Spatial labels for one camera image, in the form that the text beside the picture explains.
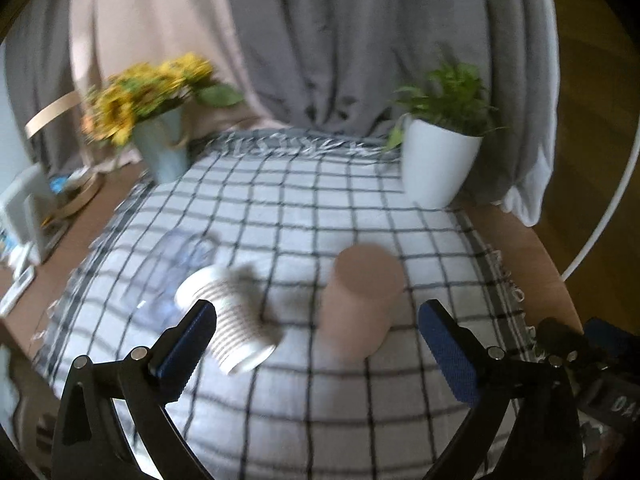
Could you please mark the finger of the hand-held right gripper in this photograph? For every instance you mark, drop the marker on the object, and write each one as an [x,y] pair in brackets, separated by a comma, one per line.
[565,336]

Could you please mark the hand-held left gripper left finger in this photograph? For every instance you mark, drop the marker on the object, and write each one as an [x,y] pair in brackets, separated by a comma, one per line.
[186,345]

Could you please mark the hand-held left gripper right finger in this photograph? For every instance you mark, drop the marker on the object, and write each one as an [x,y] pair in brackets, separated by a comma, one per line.
[449,355]

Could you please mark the white ribbed paper cup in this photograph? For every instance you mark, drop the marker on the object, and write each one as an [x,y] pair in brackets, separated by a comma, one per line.
[234,321]

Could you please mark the small white device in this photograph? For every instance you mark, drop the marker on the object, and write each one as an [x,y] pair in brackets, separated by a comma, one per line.
[17,290]

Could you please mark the checkered tablecloth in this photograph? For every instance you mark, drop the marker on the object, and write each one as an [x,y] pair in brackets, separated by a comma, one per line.
[300,200]

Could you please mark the white hoop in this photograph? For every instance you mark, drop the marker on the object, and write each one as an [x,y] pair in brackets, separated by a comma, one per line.
[631,157]

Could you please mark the white plant pot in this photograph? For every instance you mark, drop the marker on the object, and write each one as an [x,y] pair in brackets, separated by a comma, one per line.
[437,165]

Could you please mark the light blue vase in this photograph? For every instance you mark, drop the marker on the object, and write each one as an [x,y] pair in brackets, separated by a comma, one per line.
[162,147]

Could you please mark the white box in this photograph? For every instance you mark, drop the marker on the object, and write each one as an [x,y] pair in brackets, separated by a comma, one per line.
[22,210]

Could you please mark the yellow flower bouquet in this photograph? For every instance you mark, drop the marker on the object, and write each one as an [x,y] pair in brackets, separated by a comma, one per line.
[135,95]

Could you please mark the green potted plant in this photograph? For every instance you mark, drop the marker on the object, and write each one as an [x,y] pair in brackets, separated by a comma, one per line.
[452,92]

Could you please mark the beige curved band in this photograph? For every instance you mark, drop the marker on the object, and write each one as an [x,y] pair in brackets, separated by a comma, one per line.
[47,114]

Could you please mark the beige cloth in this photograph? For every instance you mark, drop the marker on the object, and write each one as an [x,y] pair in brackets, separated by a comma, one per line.
[150,15]

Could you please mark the grey curtain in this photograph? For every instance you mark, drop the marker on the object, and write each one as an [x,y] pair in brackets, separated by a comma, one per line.
[360,35]

